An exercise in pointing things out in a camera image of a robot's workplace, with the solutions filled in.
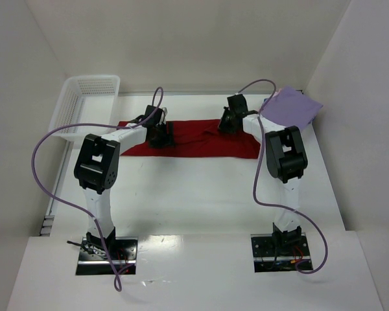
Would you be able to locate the red t-shirt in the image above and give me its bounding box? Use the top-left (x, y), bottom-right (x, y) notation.
top-left (122, 119), bottom-right (260, 159)

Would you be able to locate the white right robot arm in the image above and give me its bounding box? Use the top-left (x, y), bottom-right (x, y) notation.
top-left (218, 94), bottom-right (308, 256)

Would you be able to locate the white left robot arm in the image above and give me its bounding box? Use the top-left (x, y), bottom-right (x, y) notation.
top-left (74, 105), bottom-right (174, 257)

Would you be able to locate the folded purple t-shirt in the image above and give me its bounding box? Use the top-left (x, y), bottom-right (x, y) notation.
top-left (261, 86), bottom-right (323, 132)

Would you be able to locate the white plastic laundry basket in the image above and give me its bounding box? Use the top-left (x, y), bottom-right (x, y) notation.
top-left (48, 75), bottom-right (121, 141)

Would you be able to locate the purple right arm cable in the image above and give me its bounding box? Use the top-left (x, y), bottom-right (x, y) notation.
top-left (236, 78), bottom-right (329, 275)

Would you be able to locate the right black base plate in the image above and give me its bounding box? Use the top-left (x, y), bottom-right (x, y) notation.
top-left (251, 234), bottom-right (313, 273)

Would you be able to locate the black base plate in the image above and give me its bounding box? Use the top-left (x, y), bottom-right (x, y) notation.
top-left (251, 234), bottom-right (313, 273)
top-left (75, 237), bottom-right (138, 276)

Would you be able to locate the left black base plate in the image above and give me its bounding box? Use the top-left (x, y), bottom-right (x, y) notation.
top-left (75, 237), bottom-right (138, 276)

